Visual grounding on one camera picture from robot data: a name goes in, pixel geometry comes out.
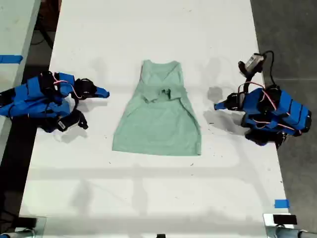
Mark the short blue tape piece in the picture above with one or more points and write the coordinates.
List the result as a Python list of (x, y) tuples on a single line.
[(281, 203)]

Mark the long blue tape strip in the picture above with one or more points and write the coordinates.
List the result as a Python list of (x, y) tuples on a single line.
[(10, 59)]

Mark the pale side table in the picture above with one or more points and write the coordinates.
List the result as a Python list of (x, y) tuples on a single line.
[(15, 37)]

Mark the black camera stalk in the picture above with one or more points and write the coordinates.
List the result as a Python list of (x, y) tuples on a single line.
[(76, 105), (244, 86)]

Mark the grey and black camera box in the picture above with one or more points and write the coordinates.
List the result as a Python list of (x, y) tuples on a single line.
[(255, 61)]

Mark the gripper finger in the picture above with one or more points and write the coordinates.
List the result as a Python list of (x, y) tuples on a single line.
[(231, 100), (95, 88), (231, 107), (96, 95)]

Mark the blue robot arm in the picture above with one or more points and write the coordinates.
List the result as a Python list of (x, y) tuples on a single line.
[(284, 111), (29, 96)]

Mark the silver table bracket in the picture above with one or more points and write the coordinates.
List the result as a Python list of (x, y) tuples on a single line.
[(268, 225), (40, 226)]

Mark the small black box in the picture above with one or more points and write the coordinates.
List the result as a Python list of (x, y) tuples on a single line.
[(284, 219), (27, 221)]

